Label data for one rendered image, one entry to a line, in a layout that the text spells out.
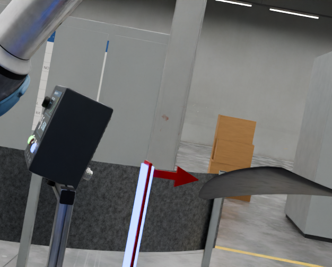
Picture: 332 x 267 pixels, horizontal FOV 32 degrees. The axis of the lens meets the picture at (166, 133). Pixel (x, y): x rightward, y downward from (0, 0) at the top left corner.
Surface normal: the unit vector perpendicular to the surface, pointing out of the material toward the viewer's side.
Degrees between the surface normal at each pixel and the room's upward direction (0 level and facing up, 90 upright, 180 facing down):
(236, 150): 90
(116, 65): 90
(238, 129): 90
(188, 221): 90
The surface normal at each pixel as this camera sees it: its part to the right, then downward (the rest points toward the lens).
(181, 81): -0.04, 0.04
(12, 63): 0.76, 0.04
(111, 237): 0.45, 0.13
